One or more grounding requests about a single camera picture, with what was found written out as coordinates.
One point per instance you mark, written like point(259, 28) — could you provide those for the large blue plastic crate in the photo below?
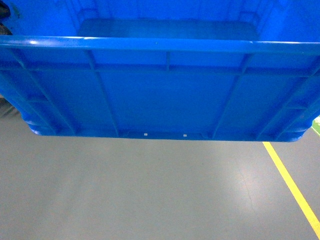
point(212, 70)

